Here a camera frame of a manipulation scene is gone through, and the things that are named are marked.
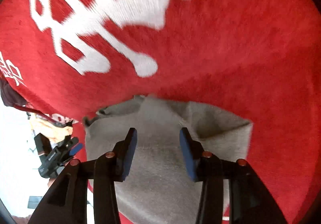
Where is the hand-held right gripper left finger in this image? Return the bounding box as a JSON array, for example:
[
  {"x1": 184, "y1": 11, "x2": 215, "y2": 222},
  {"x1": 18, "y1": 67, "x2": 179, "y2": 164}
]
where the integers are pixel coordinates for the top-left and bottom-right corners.
[{"x1": 27, "y1": 127, "x2": 138, "y2": 224}]

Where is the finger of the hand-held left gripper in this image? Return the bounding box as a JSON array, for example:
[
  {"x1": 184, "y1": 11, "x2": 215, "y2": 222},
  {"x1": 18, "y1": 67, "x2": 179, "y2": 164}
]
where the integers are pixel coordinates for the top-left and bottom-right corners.
[{"x1": 57, "y1": 137, "x2": 84, "y2": 162}]

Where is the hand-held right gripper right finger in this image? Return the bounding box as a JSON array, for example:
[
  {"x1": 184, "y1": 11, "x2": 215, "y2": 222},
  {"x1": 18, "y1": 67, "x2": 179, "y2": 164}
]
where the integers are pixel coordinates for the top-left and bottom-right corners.
[{"x1": 179, "y1": 127, "x2": 289, "y2": 224}]

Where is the grey knit sweater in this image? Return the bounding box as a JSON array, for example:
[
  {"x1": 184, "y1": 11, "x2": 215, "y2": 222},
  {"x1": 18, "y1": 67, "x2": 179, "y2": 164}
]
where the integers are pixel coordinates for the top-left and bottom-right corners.
[{"x1": 83, "y1": 94, "x2": 253, "y2": 224}]

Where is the peach cloth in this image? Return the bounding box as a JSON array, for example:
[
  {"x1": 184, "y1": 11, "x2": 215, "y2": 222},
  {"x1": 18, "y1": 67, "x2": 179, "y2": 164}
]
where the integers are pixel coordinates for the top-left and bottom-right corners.
[{"x1": 29, "y1": 113, "x2": 74, "y2": 145}]

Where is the black cloth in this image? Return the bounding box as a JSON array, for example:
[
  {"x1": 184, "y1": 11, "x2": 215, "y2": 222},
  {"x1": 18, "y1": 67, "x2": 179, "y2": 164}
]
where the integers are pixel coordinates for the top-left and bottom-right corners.
[{"x1": 0, "y1": 78, "x2": 28, "y2": 108}]

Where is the red printed blanket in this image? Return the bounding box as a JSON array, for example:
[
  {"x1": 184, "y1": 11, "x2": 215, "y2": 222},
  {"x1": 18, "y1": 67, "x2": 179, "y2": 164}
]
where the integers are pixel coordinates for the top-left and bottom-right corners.
[{"x1": 0, "y1": 0, "x2": 321, "y2": 224}]

